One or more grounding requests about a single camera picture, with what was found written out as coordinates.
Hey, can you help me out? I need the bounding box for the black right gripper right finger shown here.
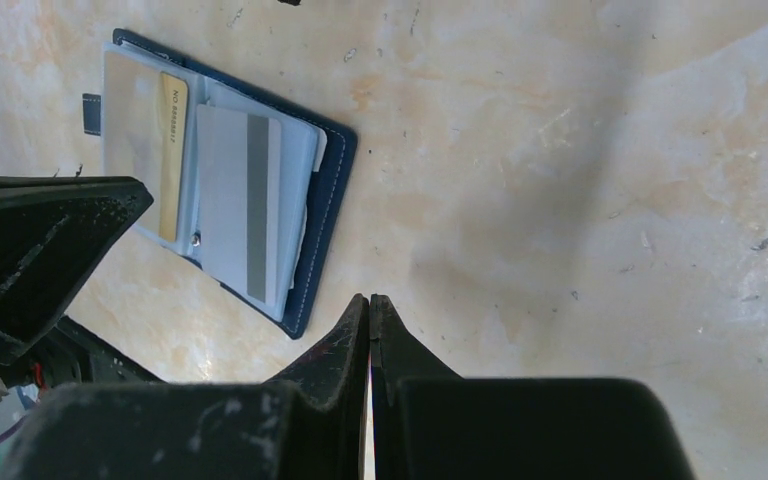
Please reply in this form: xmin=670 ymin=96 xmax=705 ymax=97
xmin=370 ymin=295 xmax=693 ymax=479

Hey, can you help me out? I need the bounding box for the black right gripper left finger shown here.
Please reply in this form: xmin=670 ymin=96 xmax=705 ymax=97
xmin=0 ymin=295 xmax=369 ymax=479

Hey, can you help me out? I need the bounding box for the blue leather card holder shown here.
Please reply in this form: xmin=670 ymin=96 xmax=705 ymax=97
xmin=83 ymin=28 xmax=358 ymax=339

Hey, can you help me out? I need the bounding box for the white magnetic stripe card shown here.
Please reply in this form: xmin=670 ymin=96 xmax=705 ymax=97
xmin=196 ymin=105 xmax=282 ymax=305

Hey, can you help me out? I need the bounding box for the yellow credit card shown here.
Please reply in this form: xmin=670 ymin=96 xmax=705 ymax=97
xmin=158 ymin=72 xmax=189 ymax=242

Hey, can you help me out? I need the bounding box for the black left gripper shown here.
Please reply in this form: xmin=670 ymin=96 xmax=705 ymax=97
xmin=0 ymin=176 xmax=160 ymax=403

